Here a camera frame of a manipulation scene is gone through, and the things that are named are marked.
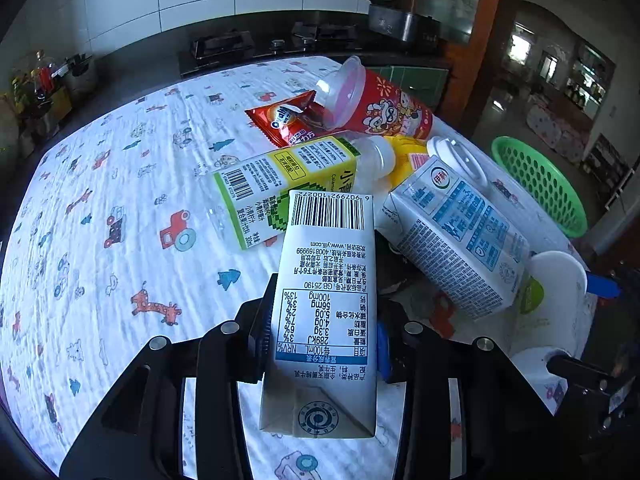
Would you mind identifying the green cabinet doors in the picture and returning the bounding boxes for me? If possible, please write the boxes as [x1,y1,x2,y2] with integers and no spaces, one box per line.
[365,65,448,111]

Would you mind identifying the wooden glass cabinet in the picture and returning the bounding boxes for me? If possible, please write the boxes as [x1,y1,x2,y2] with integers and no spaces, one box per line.
[405,0,526,131]

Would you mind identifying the green plastic basket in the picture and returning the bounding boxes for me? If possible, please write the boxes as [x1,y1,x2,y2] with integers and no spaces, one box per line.
[491,136,588,239]

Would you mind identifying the red lidded jar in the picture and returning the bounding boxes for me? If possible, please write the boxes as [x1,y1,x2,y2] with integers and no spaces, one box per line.
[30,50,58,96]

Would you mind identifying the white cup green label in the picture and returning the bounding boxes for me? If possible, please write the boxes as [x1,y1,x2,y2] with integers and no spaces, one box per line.
[510,251,590,361]

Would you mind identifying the yellow box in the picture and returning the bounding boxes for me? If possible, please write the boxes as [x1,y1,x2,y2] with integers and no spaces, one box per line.
[42,87,73,121]

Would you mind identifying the black gas stove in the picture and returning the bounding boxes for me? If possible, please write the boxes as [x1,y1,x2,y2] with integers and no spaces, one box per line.
[179,22,361,78]

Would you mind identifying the yellow packet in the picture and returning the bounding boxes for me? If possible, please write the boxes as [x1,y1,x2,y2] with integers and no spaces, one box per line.
[387,135,436,193]

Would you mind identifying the blue white milk carton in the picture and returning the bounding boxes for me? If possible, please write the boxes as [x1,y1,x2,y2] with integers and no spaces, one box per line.
[376,135,531,322]

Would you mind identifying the printed white tablecloth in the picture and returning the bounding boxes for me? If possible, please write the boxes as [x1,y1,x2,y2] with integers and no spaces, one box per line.
[0,55,608,480]

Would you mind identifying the orange snack packet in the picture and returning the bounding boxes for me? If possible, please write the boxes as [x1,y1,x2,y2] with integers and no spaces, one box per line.
[245,90,331,148]

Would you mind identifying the black kitchen counter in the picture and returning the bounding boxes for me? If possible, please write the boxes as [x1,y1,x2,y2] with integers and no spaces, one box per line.
[0,25,451,171]

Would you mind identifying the black rice cooker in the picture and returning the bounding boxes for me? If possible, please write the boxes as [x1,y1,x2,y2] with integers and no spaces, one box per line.
[361,0,443,43]

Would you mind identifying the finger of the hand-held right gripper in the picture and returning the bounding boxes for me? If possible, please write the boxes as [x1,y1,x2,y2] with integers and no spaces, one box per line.
[586,259,640,301]
[546,352,635,416]

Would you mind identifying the steel pot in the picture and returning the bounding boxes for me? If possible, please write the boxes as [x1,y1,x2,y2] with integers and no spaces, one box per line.
[62,55,98,98]

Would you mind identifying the background shelf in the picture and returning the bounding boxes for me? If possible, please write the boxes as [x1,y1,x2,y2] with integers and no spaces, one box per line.
[565,45,616,121]

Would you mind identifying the red paper cup clear lid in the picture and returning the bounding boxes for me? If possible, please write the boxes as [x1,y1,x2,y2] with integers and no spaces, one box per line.
[316,56,434,141]

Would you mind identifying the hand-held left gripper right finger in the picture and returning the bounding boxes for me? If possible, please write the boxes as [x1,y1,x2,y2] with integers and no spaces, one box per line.
[375,305,587,480]

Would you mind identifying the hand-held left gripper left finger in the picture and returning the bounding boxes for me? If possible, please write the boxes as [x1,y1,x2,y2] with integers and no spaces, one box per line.
[59,272,281,480]

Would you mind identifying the green label plastic juice bottle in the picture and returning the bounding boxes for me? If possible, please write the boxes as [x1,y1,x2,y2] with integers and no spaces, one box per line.
[207,130,397,252]

